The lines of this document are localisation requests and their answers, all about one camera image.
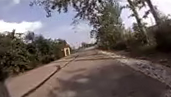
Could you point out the small white gate structure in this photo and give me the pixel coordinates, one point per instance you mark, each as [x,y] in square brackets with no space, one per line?
[67,51]

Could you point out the grey asphalt road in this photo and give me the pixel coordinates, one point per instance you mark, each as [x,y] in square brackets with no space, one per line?
[90,84]

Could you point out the row of leaning trees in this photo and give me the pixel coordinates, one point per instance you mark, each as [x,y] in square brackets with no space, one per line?
[112,22]

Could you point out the row of green bushes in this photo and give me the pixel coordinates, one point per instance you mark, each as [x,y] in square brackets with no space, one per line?
[13,52]

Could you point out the gravel verge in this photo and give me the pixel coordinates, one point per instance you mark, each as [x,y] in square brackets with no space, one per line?
[165,71]

